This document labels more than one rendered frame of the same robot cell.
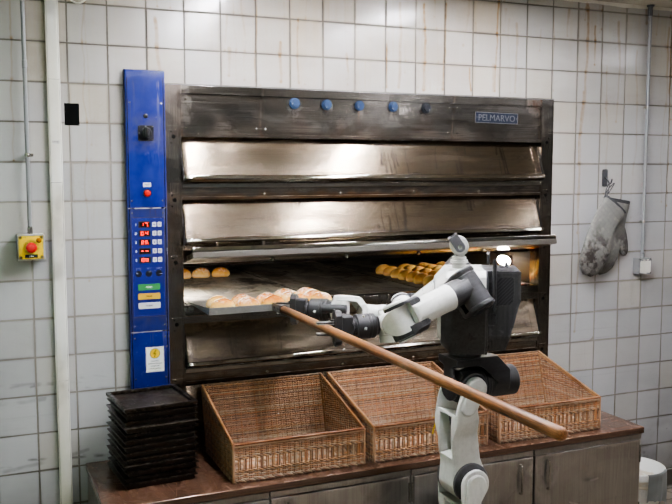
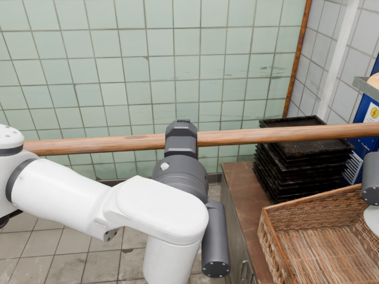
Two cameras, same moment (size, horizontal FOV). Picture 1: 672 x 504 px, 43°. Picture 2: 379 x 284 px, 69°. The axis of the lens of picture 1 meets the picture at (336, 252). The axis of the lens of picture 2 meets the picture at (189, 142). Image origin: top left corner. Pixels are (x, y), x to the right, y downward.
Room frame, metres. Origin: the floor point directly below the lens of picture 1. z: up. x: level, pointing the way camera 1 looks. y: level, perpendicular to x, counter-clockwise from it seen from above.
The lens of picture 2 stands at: (3.05, -0.39, 1.50)
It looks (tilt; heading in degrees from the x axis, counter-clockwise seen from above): 33 degrees down; 108
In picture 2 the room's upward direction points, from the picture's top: straight up
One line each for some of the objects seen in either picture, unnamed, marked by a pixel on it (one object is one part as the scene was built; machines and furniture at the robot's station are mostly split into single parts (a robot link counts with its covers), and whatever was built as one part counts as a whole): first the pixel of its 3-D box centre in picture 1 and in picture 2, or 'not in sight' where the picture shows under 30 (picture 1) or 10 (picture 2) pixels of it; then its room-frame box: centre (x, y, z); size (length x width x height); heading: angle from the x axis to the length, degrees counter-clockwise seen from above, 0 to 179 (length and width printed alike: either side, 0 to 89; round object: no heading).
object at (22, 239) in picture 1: (30, 246); not in sight; (3.24, 1.17, 1.46); 0.10 x 0.07 x 0.10; 113
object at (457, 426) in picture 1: (462, 435); not in sight; (3.04, -0.47, 0.78); 0.18 x 0.15 x 0.47; 23
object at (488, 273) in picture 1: (475, 304); not in sight; (3.04, -0.51, 1.27); 0.34 x 0.30 x 0.36; 175
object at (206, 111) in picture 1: (375, 116); not in sight; (3.90, -0.18, 1.99); 1.80 x 0.08 x 0.21; 113
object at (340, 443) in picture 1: (280, 423); (367, 273); (3.40, 0.23, 0.72); 0.56 x 0.49 x 0.28; 113
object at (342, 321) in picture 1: (350, 327); (179, 169); (2.92, -0.05, 1.21); 0.12 x 0.10 x 0.13; 106
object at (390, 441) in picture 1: (405, 407); not in sight; (3.63, -0.30, 0.72); 0.56 x 0.49 x 0.28; 114
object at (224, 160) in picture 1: (377, 160); not in sight; (3.88, -0.19, 1.80); 1.79 x 0.11 x 0.19; 113
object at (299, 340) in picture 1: (376, 329); not in sight; (3.88, -0.19, 1.02); 1.79 x 0.11 x 0.19; 113
